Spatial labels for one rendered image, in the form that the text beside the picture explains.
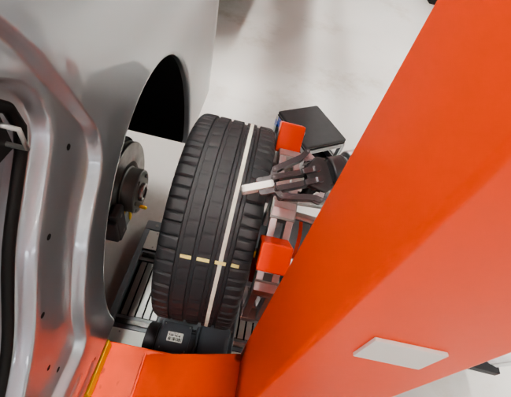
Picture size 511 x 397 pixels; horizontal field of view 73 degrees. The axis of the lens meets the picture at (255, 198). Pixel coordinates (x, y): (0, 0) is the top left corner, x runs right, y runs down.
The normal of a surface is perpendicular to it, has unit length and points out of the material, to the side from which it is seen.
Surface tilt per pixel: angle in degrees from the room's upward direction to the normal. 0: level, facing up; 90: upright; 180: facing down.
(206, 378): 36
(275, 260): 45
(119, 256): 0
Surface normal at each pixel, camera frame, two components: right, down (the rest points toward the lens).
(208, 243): 0.04, 0.10
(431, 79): -0.97, -0.22
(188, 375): -0.42, -0.63
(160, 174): 0.18, -0.62
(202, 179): 0.13, -0.33
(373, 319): -0.14, 0.75
